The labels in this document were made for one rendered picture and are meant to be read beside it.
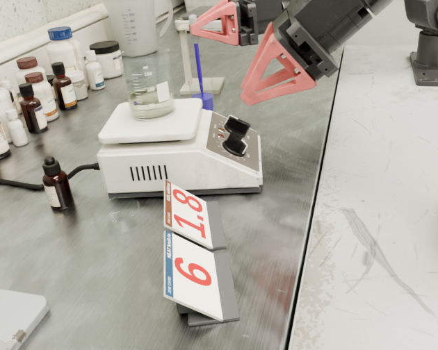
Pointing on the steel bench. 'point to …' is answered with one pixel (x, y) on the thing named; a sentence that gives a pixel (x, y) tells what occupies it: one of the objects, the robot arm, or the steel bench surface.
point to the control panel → (213, 144)
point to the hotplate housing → (174, 167)
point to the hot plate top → (191, 107)
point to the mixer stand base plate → (11, 317)
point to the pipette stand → (190, 64)
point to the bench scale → (198, 17)
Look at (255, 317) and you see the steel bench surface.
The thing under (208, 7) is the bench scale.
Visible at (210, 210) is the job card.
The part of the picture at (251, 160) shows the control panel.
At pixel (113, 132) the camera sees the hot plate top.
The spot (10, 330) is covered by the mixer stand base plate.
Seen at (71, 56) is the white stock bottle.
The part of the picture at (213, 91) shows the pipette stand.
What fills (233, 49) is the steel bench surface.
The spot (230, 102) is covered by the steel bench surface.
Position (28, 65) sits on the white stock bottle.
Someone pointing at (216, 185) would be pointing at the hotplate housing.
